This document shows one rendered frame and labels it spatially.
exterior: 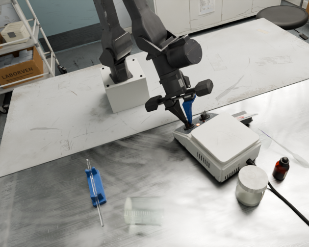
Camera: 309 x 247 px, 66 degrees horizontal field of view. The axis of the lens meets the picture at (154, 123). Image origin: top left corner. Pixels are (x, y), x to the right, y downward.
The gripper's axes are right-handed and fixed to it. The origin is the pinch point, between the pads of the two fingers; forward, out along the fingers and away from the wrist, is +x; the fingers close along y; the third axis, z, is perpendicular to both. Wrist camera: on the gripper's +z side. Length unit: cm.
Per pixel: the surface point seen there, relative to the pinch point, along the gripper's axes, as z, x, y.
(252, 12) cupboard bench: 294, -6, -28
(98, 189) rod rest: -19.7, 7.1, 22.0
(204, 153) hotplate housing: -10.3, 7.7, -4.6
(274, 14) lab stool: 146, -5, -38
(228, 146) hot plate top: -10.1, 7.3, -10.4
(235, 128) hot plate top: -4.5, 5.8, -12.3
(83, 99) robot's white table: 12.2, -12.0, 40.0
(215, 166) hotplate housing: -12.9, 10.1, -6.7
